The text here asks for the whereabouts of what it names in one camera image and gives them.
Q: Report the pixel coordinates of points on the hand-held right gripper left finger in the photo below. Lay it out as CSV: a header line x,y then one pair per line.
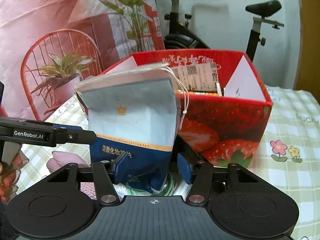
x,y
121,165

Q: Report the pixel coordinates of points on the blue white cotton pad bag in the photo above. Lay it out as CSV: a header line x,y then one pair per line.
x,y
130,120

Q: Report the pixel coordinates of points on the wooden door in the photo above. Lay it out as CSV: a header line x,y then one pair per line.
x,y
310,42

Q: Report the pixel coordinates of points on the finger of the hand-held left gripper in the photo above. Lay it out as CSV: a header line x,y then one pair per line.
x,y
75,137

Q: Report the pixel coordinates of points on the black exercise bike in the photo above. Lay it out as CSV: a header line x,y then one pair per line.
x,y
180,30

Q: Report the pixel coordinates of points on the person's left hand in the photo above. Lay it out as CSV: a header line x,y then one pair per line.
x,y
8,180

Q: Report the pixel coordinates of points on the pink printed backdrop cloth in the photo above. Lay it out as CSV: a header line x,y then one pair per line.
x,y
37,17

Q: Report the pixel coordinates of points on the green checked rabbit cloth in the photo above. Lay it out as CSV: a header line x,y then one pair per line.
x,y
287,180

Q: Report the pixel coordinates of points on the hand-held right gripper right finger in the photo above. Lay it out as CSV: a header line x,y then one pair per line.
x,y
184,168

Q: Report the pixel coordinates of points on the red strawberry print box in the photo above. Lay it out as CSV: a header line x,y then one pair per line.
x,y
225,120

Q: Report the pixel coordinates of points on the pink knitted towel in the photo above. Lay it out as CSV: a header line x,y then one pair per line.
x,y
65,158

